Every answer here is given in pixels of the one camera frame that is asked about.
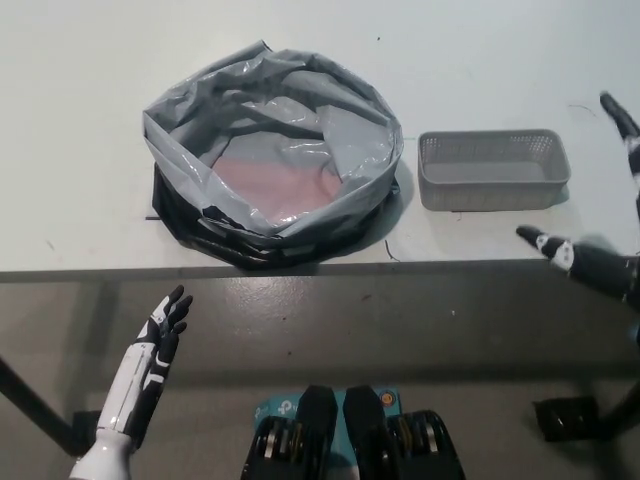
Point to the bin with grey plastic liner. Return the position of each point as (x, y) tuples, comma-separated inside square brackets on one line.
[(175, 145)]

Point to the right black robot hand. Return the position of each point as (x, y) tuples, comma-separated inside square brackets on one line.
[(595, 260)]

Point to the black table foot plate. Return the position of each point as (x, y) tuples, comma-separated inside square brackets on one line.
[(87, 425), (565, 417)]

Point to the pink flat sheet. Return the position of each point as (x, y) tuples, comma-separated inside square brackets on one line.
[(270, 185)]

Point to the small grey rectangular basket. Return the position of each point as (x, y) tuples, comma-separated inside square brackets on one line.
[(480, 195)]

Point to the blue box on floor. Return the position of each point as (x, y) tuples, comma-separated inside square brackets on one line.
[(270, 406)]

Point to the black table leg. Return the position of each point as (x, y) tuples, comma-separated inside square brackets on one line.
[(30, 395)]

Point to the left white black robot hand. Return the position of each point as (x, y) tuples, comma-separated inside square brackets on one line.
[(145, 360)]

